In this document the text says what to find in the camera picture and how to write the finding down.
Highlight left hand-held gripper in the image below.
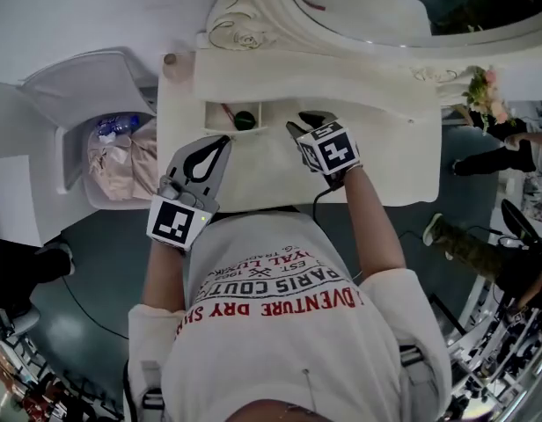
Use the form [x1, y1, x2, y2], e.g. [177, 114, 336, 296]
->
[145, 135, 233, 252]

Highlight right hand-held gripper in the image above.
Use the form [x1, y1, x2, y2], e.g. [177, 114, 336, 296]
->
[285, 109, 363, 192]

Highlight white drawer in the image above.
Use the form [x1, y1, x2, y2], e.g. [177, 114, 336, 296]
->
[202, 98, 308, 142]

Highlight small dark green round object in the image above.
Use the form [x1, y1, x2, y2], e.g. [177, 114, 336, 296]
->
[233, 110, 256, 131]

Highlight cream ornate dressing table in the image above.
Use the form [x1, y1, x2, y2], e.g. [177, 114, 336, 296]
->
[156, 0, 542, 214]

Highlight person's right forearm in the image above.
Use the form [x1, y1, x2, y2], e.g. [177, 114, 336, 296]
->
[343, 164, 409, 281]

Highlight person's left forearm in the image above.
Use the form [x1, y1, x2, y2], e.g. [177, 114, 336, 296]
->
[141, 239, 192, 312]

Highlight oval vanity mirror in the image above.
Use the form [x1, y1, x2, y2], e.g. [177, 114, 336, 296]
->
[282, 0, 542, 50]

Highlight pink clothes pile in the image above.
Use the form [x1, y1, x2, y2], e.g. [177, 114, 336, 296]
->
[85, 116, 160, 202]

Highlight clear plastic water bottle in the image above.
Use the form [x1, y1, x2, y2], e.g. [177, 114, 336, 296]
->
[95, 113, 141, 138]

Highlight pink glass bottle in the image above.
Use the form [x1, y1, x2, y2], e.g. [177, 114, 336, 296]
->
[161, 51, 195, 84]

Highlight white chair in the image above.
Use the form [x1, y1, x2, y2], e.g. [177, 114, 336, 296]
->
[18, 46, 160, 214]

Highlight pink artificial flowers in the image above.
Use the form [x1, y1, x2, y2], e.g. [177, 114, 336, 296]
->
[461, 64, 519, 136]

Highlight white cabinet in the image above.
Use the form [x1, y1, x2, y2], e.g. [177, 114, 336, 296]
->
[0, 79, 66, 249]

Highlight person's white printed shirt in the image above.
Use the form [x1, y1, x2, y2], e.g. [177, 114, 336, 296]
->
[125, 208, 453, 422]

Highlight black round pad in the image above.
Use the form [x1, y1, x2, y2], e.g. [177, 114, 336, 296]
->
[501, 197, 542, 248]

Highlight white storage shelves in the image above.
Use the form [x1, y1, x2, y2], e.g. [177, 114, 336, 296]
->
[446, 274, 542, 422]

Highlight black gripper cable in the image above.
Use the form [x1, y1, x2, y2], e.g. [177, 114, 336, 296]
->
[311, 181, 343, 220]

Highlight grey harness strap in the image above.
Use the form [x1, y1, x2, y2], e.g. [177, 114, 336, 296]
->
[140, 358, 166, 422]
[397, 343, 433, 384]

